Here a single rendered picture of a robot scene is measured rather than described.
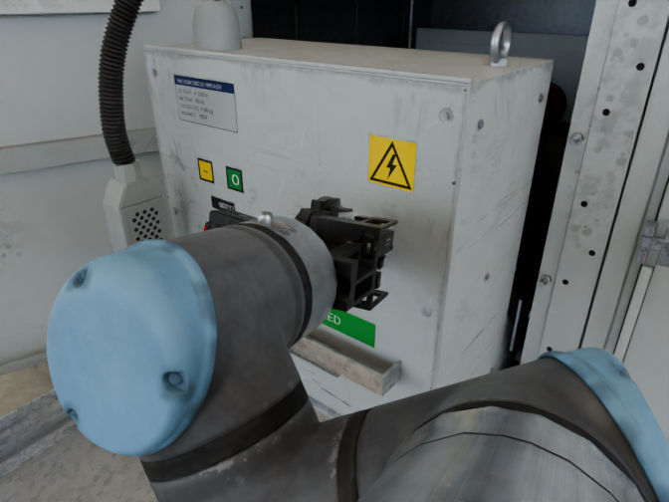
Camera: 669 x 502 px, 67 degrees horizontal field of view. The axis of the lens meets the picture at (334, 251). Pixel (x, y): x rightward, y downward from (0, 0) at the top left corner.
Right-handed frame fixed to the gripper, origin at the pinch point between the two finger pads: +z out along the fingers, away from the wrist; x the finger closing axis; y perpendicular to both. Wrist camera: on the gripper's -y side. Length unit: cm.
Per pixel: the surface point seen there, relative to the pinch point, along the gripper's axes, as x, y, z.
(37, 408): -35, -46, -4
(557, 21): 42, 14, 93
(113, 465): -40, -32, -3
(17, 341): -33, -66, 8
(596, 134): 13.2, 23.0, 14.5
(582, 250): -0.8, 24.5, 17.8
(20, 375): -104, -172, 84
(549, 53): 32, 14, 78
